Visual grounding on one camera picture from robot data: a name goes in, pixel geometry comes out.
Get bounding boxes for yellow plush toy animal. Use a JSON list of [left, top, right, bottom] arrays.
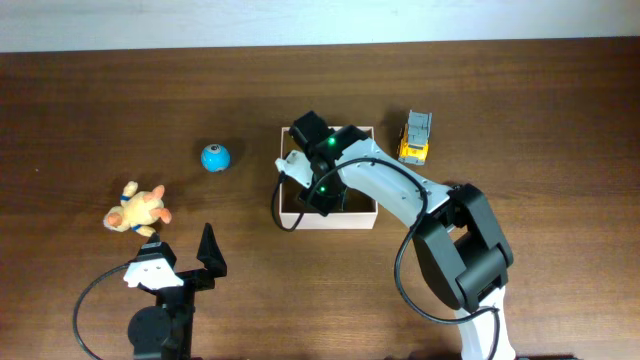
[[103, 181, 172, 237]]

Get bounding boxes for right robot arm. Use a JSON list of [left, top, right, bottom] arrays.
[[276, 111, 516, 359]]

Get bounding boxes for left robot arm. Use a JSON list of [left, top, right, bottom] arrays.
[[124, 223, 227, 360]]

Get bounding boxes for yellow grey toy truck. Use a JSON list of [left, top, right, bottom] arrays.
[[398, 110, 432, 165]]

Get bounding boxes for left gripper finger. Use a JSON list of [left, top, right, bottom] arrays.
[[136, 233, 177, 268], [196, 223, 227, 277]]

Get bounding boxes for blue toy ball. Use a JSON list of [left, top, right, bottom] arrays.
[[200, 144, 231, 172]]

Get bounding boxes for white cardboard box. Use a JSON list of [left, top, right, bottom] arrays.
[[277, 125, 379, 231]]

